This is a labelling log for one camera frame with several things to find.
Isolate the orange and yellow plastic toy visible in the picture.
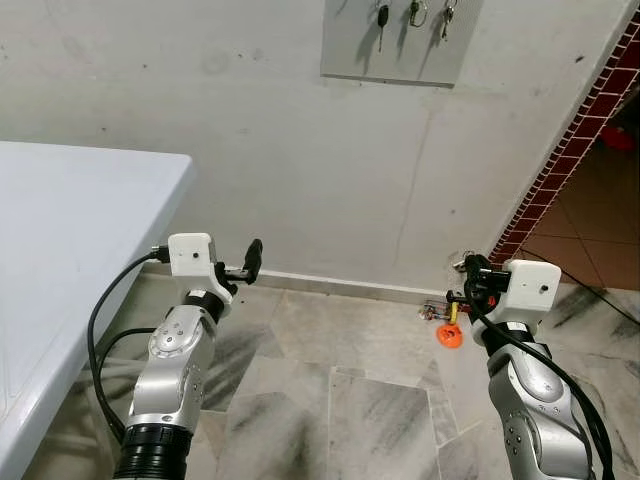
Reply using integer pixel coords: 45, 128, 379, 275
436, 300, 467, 350

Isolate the colourful bead toy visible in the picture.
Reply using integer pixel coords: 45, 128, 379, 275
418, 297, 453, 323

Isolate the grey skirting board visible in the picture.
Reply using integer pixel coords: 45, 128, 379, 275
150, 260, 501, 307

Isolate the white folding table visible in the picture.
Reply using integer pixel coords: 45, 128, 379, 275
0, 140, 195, 480

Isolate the red plastic basin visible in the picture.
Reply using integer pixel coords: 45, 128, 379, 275
600, 122, 640, 153

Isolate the hanging silver key bunch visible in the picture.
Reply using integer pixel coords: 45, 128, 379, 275
440, 0, 459, 41

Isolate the black car key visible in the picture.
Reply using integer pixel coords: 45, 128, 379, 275
376, 3, 391, 53

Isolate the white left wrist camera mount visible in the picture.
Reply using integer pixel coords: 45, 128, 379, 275
167, 232, 237, 303

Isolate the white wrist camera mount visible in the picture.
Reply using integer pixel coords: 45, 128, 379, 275
167, 232, 237, 303
495, 259, 562, 329

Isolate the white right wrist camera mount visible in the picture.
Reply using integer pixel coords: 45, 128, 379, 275
495, 259, 562, 329

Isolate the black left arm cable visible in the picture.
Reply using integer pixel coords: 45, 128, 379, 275
87, 245, 173, 446

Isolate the black floor cable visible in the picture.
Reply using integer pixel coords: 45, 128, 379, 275
520, 248, 640, 327

